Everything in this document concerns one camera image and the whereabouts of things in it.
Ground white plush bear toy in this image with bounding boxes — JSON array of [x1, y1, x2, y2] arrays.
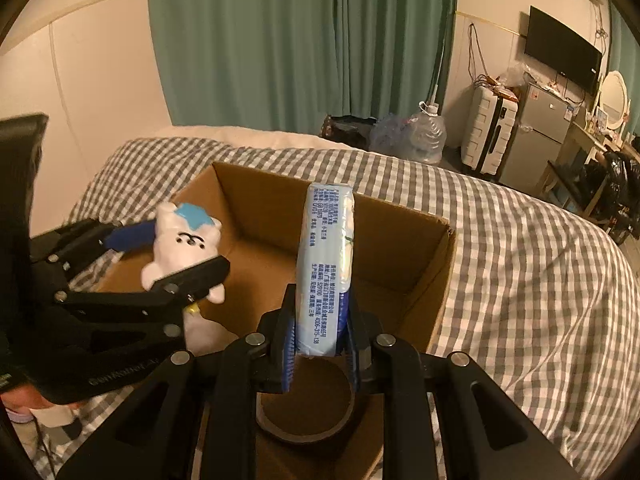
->
[[141, 201, 239, 357]]

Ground dark patterned bag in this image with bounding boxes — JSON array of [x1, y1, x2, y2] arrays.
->
[[320, 114, 379, 144]]

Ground hanging wall cables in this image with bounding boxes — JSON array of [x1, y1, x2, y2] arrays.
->
[[466, 21, 491, 88]]

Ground oval white mirror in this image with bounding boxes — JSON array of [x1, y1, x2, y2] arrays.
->
[[597, 71, 629, 129]]

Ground light blue tissue pack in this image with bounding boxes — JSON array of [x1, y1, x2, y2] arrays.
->
[[295, 182, 357, 359]]

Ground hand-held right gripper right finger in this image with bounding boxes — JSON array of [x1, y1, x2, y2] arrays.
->
[[345, 291, 586, 480]]

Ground cardboard box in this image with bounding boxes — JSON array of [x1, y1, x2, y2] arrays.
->
[[95, 161, 457, 480]]

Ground black wall television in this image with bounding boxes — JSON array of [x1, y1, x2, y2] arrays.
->
[[524, 6, 604, 96]]

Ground white bed sheet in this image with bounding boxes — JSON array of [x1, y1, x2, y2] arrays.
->
[[150, 125, 363, 152]]

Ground brown tape roll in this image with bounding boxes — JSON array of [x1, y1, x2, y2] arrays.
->
[[255, 354, 359, 444]]

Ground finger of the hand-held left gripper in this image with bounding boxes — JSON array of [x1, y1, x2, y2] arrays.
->
[[30, 218, 157, 280], [54, 256, 232, 347]]

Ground clear water jug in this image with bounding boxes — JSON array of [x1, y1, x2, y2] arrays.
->
[[400, 101, 447, 165]]

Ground grey checked blanket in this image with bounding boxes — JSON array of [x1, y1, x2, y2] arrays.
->
[[65, 137, 640, 480]]

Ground black chair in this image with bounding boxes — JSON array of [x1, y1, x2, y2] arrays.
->
[[575, 149, 640, 246]]

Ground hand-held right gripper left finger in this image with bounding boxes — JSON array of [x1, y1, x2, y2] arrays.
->
[[57, 284, 301, 480]]

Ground clear plastic bag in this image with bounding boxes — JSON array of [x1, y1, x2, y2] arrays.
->
[[369, 112, 416, 153]]

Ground green curtain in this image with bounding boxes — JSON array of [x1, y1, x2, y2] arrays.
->
[[142, 0, 458, 136]]

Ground silver mini fridge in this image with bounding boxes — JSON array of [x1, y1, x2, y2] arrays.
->
[[500, 82, 577, 196]]

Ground white suitcase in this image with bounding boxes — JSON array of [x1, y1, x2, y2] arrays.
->
[[460, 84, 521, 179]]

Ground wooden desk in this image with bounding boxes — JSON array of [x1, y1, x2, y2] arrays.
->
[[537, 121, 617, 217]]

